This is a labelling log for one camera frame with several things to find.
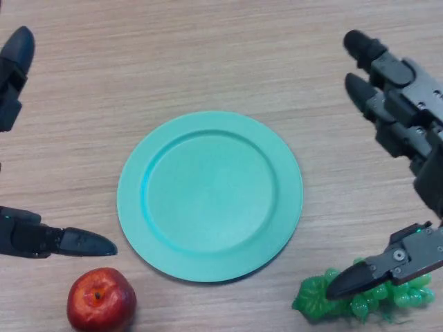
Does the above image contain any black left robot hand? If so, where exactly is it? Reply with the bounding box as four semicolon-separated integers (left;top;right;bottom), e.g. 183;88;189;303
0;26;118;259

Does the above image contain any teal round plate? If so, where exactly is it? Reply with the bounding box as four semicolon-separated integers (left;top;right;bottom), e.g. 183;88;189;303
116;110;305;284

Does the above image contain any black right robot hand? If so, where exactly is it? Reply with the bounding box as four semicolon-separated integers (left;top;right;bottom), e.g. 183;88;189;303
325;29;443;301

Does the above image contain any red apple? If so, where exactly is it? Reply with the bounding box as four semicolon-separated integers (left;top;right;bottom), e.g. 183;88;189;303
66;266;138;332

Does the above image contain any green grapes bunch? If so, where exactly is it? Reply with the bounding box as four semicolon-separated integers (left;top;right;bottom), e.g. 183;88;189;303
292;257;436;326

